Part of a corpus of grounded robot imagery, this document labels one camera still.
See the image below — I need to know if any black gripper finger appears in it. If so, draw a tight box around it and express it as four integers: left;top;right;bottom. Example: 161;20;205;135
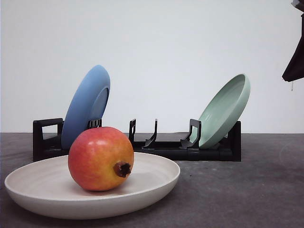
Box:
283;12;304;82

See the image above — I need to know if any red pomegranate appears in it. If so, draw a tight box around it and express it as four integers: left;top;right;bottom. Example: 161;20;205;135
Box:
68;126;134;191

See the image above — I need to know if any white plate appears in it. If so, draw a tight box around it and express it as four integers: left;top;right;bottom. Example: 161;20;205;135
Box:
4;152;181;220

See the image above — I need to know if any green plate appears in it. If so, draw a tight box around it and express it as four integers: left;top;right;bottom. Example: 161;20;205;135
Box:
192;74;251;149

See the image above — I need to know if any blue plate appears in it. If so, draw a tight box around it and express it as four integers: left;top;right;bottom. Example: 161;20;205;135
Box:
61;65;111;150

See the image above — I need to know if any black plate rack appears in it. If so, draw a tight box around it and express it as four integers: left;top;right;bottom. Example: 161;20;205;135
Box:
33;118;241;162

